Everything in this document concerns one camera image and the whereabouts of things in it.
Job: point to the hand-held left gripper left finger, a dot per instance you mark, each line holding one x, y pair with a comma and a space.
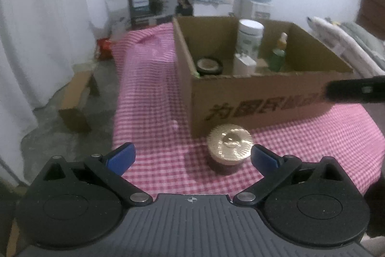
121, 159

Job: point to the green dropper bottle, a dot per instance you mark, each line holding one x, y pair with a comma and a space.
277, 59

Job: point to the dark jar with gold lid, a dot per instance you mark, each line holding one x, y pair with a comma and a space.
230, 142

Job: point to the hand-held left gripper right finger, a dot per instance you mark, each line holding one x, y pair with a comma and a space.
263, 159

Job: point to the small cardboard box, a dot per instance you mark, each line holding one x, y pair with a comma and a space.
73, 100

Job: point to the white curtain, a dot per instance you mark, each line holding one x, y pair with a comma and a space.
36, 34

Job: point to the red packet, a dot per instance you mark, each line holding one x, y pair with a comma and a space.
105, 49

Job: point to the white supplement bottle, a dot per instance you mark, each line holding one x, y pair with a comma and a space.
249, 40

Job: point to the black tape roll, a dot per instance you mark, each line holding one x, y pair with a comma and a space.
210, 71

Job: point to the pink checkered tablecloth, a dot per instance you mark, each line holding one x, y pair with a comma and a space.
144, 94

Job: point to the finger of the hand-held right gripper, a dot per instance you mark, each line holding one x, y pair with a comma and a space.
355, 90

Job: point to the white fluffy pillow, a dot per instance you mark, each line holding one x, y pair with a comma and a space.
346, 43

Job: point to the white charger plug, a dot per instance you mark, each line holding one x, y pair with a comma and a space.
243, 67

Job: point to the grey pillow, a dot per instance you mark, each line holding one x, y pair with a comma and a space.
367, 37

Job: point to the white plastic bag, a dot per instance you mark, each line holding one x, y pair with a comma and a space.
120, 26

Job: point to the brown cardboard box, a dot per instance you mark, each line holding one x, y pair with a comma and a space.
270, 106

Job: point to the dark printed carton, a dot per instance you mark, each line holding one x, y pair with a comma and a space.
140, 4

